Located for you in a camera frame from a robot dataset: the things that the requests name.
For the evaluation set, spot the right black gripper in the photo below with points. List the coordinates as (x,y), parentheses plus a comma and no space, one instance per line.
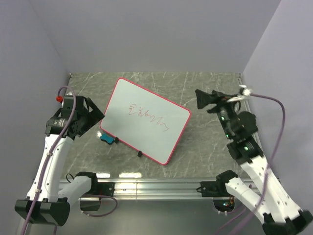
(203,98)

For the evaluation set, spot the aluminium mounting rail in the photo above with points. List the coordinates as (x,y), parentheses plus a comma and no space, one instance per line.
(156,189)

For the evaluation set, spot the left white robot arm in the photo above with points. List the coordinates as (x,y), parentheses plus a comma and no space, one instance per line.
(45,203)

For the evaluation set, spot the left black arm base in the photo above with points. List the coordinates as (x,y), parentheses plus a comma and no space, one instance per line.
(91,201)

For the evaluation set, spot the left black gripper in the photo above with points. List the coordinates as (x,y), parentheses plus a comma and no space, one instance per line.
(95,116)

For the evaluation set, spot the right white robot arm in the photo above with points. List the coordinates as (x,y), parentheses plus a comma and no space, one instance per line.
(275,209)

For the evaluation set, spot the pink framed whiteboard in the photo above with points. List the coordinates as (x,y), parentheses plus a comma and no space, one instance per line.
(144,120)

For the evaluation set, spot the blue whiteboard eraser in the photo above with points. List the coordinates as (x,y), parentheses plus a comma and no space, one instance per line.
(107,139)

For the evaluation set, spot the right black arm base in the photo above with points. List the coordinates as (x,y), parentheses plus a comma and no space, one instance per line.
(222,200)

